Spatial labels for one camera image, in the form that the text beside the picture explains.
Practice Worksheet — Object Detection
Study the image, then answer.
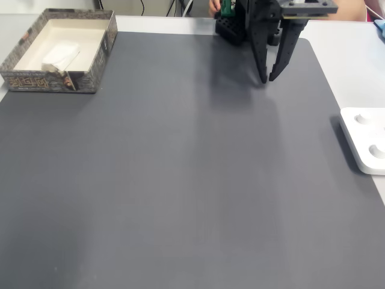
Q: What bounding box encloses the grey table mat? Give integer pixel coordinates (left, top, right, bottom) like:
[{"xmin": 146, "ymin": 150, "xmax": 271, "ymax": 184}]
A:
[{"xmin": 0, "ymin": 30, "xmax": 385, "ymax": 289}]

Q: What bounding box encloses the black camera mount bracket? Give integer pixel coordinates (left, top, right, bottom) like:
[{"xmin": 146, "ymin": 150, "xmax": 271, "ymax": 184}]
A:
[{"xmin": 278, "ymin": 0, "xmax": 339, "ymax": 21}]

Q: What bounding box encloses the white block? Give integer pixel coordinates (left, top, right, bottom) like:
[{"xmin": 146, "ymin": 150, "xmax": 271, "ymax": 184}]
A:
[{"xmin": 41, "ymin": 41, "xmax": 82, "ymax": 73}]

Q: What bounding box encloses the green circuit board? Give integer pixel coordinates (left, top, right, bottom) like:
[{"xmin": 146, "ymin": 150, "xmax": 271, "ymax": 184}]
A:
[{"xmin": 220, "ymin": 0, "xmax": 236, "ymax": 17}]

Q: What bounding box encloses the person's hand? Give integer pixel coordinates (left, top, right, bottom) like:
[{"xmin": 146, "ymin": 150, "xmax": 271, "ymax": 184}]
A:
[{"xmin": 208, "ymin": 0, "xmax": 223, "ymax": 15}]

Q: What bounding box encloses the patterned cardboard box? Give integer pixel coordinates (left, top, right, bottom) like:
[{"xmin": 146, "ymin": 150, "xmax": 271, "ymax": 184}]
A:
[{"xmin": 0, "ymin": 8, "xmax": 119, "ymax": 95}]

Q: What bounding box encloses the light blue object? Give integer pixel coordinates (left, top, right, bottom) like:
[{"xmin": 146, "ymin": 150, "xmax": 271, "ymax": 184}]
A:
[{"xmin": 372, "ymin": 19, "xmax": 385, "ymax": 40}]

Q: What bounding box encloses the white plastic base plate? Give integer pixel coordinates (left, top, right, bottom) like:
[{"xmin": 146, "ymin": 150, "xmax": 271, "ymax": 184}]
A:
[{"xmin": 339, "ymin": 107, "xmax": 385, "ymax": 176}]

